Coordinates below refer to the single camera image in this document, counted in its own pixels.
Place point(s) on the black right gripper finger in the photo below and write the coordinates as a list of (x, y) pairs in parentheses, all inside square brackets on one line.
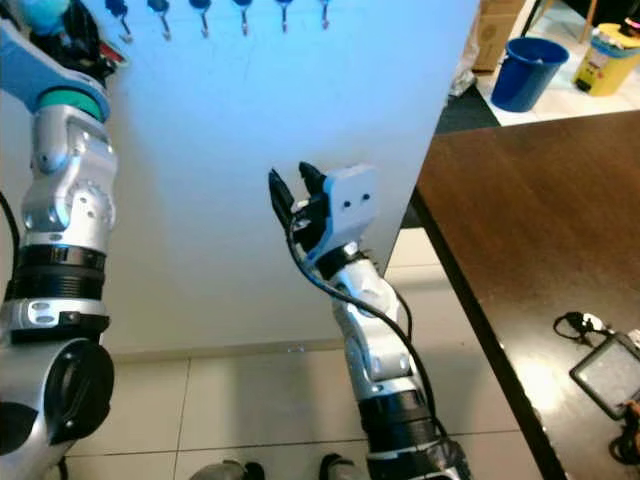
[(283, 195), (312, 177)]

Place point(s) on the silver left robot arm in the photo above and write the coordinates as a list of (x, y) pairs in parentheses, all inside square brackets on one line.
[(60, 250)]

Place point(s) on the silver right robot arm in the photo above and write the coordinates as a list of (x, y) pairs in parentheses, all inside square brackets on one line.
[(380, 350)]

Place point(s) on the keys with black card holder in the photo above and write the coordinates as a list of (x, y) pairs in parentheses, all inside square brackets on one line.
[(610, 375)]

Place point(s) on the white partition board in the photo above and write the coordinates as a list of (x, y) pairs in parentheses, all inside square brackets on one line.
[(210, 130)]

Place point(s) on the dark brown wooden table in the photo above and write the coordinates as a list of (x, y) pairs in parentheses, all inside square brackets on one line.
[(540, 250)]

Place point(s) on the plain cardboard box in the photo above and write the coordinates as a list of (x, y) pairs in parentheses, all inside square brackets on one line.
[(498, 35)]

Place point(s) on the blue plastic bucket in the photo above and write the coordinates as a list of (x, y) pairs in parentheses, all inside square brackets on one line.
[(525, 78)]

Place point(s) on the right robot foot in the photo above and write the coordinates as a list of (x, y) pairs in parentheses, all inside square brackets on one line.
[(345, 468)]

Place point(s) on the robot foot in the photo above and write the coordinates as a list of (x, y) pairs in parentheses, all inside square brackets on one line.
[(225, 470), (345, 468)]

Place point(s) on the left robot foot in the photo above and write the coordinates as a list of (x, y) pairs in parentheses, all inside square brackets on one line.
[(225, 470)]

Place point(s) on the yellow plastic container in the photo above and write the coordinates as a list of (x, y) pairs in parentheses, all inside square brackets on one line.
[(608, 60)]

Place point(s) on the light blue right wrist camera mount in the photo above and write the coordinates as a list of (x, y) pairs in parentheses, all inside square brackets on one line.
[(350, 210)]

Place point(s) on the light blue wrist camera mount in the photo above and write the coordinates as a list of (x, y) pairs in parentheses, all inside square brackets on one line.
[(350, 210), (40, 70)]

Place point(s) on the blue wall hook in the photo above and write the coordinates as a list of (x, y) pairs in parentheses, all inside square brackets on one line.
[(202, 8), (285, 8), (242, 8), (120, 10), (160, 9), (325, 7)]

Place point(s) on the light blue left wrist camera mount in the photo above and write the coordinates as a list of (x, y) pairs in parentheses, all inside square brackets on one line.
[(40, 70)]

